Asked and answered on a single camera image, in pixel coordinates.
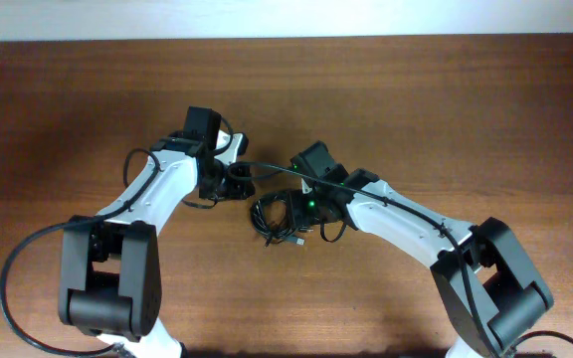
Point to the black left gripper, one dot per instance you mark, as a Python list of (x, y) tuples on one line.
[(242, 187)]

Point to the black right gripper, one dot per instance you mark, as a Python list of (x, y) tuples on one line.
[(300, 216)]

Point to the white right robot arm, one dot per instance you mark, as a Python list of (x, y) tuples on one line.
[(490, 288)]

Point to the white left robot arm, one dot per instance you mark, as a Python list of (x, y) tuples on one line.
[(110, 281)]

